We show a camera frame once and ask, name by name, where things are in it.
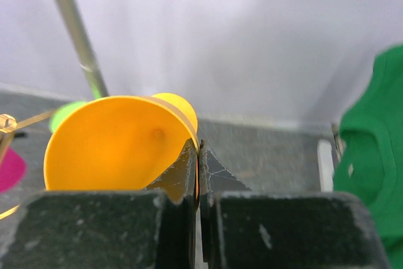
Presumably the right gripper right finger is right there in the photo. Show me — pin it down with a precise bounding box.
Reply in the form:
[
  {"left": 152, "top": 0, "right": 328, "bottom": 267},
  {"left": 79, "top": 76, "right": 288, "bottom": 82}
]
[{"left": 198, "top": 140, "right": 250, "bottom": 268}]

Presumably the silver clothes rail stand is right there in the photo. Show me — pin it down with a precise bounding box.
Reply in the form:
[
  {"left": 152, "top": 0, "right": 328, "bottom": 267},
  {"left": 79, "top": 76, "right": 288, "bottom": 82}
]
[{"left": 55, "top": 0, "right": 334, "bottom": 192}]

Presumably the orange wine glass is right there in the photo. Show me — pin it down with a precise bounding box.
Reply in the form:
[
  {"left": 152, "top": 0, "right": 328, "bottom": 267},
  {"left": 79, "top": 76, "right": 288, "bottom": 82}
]
[{"left": 43, "top": 93, "right": 198, "bottom": 191}]

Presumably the green cloth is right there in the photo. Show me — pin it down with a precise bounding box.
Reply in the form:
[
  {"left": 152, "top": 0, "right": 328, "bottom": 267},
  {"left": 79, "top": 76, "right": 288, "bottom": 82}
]
[{"left": 333, "top": 45, "right": 402, "bottom": 268}]

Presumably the gold wine glass rack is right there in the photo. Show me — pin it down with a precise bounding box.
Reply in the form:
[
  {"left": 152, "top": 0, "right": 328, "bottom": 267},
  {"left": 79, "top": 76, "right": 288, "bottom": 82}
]
[{"left": 0, "top": 110, "right": 57, "bottom": 221}]

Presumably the pink plastic cup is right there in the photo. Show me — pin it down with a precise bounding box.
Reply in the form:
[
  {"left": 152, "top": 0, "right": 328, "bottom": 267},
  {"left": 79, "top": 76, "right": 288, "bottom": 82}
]
[{"left": 0, "top": 147, "right": 26, "bottom": 193}]

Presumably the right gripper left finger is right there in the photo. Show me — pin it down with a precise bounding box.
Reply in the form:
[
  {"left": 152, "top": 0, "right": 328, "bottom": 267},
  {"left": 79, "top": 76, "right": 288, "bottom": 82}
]
[{"left": 146, "top": 139, "right": 198, "bottom": 268}]

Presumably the green wine glass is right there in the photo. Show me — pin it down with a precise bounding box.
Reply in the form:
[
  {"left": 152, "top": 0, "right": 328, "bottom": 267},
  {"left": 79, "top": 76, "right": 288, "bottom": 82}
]
[{"left": 48, "top": 101, "right": 87, "bottom": 133}]

